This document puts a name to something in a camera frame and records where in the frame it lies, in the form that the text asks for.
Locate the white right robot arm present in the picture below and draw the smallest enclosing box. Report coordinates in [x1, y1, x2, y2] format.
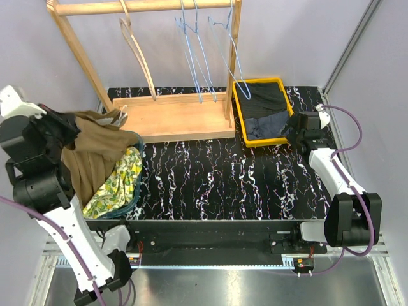
[283, 106, 382, 256]

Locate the tan brown skirt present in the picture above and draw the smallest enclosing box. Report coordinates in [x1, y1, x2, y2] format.
[61, 109, 138, 206]

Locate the black marbled mat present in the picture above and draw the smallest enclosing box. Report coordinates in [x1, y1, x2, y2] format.
[95, 85, 355, 221]

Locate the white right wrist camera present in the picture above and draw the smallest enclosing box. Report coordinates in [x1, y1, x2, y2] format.
[316, 104, 331, 129]

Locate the blue wire hanger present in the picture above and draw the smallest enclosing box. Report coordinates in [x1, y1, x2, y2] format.
[183, 0, 218, 103]
[175, 0, 203, 104]
[207, 1, 252, 100]

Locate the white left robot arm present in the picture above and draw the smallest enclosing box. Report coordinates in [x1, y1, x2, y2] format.
[1, 108, 138, 305]

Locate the yellow floral cloth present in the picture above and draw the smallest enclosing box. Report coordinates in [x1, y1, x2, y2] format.
[82, 145, 143, 219]

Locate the wooden hanger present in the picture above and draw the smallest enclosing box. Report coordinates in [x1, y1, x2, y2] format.
[119, 0, 157, 101]

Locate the black striped garment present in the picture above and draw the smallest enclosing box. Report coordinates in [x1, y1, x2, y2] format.
[235, 82, 287, 120]

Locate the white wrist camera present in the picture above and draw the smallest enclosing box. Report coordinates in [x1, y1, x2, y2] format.
[316, 104, 331, 129]
[1, 85, 47, 119]

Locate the wooden clothes rack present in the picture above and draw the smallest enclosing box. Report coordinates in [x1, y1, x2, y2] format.
[47, 1, 242, 143]

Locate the dark blue garment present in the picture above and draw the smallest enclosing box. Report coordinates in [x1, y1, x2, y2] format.
[244, 111, 289, 140]

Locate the teal plastic basket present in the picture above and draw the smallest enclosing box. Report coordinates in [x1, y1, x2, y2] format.
[81, 132, 145, 220]

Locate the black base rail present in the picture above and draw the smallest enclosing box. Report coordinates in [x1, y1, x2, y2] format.
[84, 219, 329, 267]

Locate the yellow plastic tray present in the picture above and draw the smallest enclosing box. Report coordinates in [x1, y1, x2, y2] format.
[233, 77, 294, 148]

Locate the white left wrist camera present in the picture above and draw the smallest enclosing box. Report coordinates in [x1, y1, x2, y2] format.
[1, 85, 47, 119]

